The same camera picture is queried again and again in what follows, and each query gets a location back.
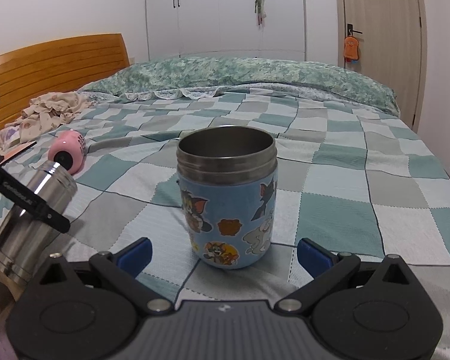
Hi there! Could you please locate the beige wooden door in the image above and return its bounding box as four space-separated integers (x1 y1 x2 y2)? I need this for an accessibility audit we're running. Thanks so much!
337 0 427 132

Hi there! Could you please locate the hanging ornament on wardrobe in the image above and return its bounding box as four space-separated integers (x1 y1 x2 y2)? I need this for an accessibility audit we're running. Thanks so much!
254 0 266 28

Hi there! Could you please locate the checkered green grey bed sheet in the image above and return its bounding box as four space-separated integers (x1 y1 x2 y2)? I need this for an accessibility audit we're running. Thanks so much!
48 82 450 359

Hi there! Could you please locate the pink flat card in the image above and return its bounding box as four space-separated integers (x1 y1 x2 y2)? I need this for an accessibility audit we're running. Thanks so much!
0 141 36 166

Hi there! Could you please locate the white wardrobe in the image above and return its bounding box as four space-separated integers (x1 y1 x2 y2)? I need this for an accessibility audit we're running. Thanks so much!
145 0 305 61

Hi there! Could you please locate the orange bag on door handle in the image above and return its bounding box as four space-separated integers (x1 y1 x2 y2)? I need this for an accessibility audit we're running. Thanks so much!
343 36 360 63

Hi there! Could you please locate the green floral quilt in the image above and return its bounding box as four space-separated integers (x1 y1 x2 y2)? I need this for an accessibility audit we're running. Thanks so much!
79 56 400 117

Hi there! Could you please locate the beige floral crumpled cloth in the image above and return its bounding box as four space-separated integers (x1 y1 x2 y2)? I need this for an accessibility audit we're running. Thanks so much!
0 92 92 151

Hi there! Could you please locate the tall stainless steel cup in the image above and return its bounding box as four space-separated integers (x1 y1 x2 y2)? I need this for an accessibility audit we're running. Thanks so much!
0 161 78 287

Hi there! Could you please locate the blue cartoon sticker steel cup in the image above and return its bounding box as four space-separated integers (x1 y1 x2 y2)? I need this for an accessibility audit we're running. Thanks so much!
176 126 278 270

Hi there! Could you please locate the orange wooden headboard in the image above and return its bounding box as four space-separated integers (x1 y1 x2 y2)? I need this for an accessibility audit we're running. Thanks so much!
0 33 130 130

